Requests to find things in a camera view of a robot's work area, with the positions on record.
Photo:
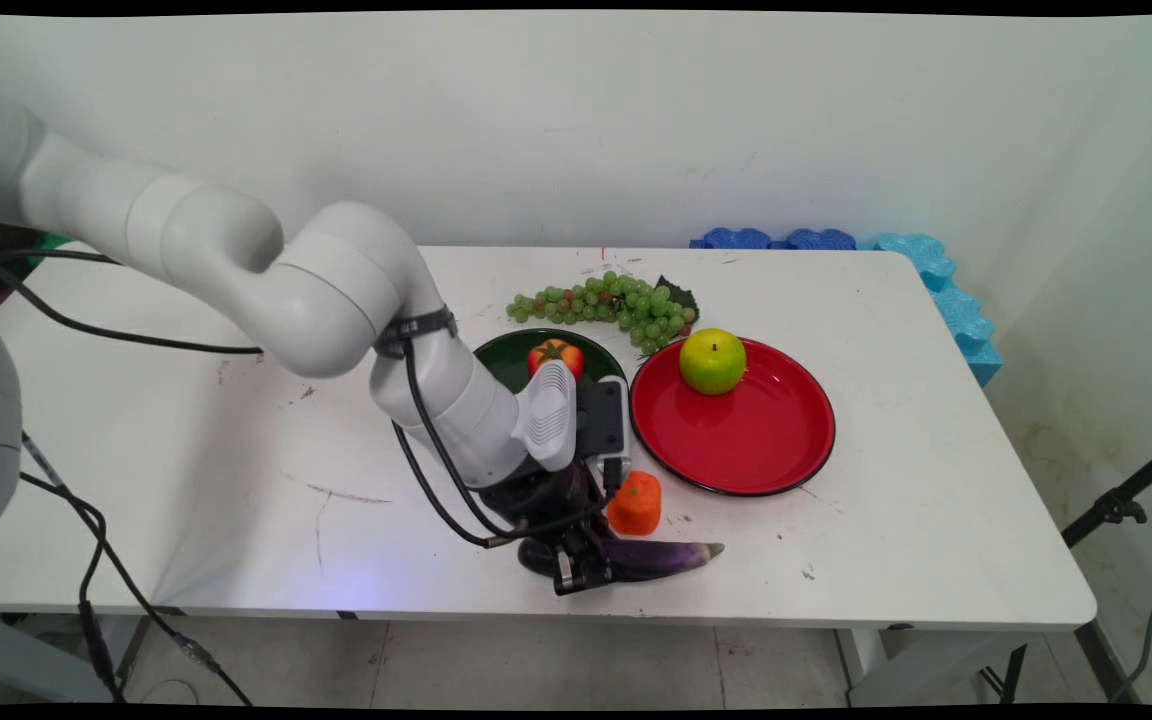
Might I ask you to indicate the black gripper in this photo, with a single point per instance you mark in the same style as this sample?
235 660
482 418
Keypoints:
556 498

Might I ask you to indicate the purple toy eggplant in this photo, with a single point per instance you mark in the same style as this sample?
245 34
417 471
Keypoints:
666 557

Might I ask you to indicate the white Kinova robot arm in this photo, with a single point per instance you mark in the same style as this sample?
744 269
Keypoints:
326 290

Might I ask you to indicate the orange toy persimmon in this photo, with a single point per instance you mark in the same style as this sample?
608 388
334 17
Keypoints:
638 505

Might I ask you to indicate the red round plate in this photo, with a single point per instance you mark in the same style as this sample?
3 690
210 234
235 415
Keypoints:
736 430

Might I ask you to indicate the red toy tomato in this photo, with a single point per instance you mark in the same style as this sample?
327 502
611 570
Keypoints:
556 355

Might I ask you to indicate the dark green round plate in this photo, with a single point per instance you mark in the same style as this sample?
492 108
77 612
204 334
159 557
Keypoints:
506 360

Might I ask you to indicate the green toy apple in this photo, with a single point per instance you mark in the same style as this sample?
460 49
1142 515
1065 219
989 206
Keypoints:
712 361

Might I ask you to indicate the green toy grape bunch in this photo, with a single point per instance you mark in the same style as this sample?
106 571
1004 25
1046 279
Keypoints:
626 300

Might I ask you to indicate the dark blue foam piece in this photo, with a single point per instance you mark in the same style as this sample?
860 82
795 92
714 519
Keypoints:
821 240
736 239

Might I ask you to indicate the light blue foam mat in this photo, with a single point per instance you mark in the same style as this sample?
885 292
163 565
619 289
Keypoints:
961 310

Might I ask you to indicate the black metal table leg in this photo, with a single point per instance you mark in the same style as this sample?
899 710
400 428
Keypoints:
132 650
1101 660

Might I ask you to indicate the black tripod stand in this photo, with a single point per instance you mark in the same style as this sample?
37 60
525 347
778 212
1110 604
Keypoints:
1116 505

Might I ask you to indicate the green background object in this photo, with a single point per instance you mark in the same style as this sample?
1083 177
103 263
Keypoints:
51 243

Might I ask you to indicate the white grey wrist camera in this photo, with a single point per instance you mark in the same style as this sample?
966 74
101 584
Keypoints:
548 415

